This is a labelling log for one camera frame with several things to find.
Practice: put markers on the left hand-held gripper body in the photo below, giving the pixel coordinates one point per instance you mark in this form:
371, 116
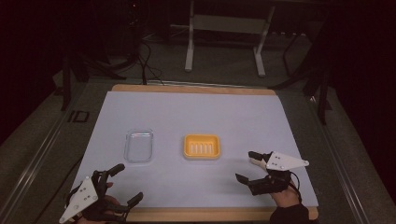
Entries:
81, 197

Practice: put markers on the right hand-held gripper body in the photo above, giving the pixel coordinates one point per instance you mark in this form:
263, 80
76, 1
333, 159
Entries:
285, 162

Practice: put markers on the clear plastic container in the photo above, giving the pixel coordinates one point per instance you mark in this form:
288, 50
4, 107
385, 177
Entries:
138, 146

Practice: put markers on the yellow soap dish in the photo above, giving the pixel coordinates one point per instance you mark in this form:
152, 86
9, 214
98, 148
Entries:
201, 146

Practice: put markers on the person's left hand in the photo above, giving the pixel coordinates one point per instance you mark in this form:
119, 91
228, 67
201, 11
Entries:
112, 199

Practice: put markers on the person's right hand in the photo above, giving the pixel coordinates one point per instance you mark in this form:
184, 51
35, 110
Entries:
287, 198

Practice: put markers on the pale blue table mat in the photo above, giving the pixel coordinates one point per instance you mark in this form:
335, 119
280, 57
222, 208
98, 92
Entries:
202, 112

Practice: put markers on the black stand with legs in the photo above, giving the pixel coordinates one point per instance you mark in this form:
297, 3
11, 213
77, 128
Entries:
320, 90

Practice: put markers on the silver strip behind table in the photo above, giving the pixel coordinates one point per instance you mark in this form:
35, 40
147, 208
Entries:
193, 83

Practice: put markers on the white metal stand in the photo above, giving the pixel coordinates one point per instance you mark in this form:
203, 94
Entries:
230, 23

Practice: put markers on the metal floor rail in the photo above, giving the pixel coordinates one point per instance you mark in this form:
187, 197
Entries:
34, 163
342, 161

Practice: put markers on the black rectangular floor frame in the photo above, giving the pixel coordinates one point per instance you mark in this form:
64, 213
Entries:
79, 116

